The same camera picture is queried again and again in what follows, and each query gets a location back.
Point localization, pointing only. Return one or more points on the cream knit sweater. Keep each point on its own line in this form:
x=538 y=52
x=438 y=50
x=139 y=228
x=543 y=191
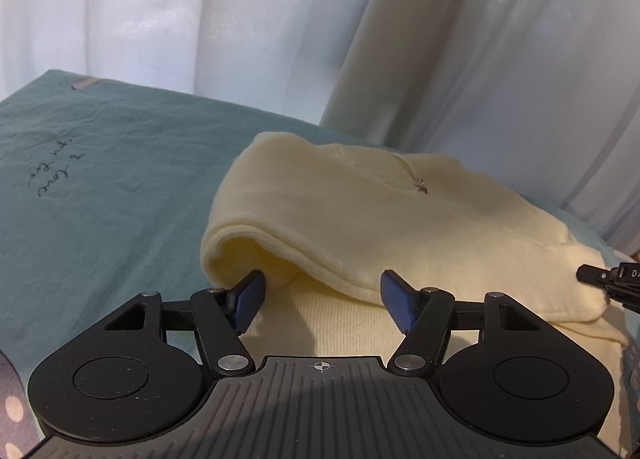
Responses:
x=360 y=209

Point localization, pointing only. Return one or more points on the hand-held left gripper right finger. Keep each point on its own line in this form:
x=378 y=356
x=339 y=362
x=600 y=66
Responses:
x=397 y=301

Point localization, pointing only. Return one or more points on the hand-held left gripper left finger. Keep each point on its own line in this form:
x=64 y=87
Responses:
x=251 y=296

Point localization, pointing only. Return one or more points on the teal printed bed sheet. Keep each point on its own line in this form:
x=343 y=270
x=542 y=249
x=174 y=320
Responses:
x=110 y=179

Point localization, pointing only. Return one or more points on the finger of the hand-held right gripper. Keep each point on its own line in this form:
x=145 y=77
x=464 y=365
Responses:
x=595 y=275

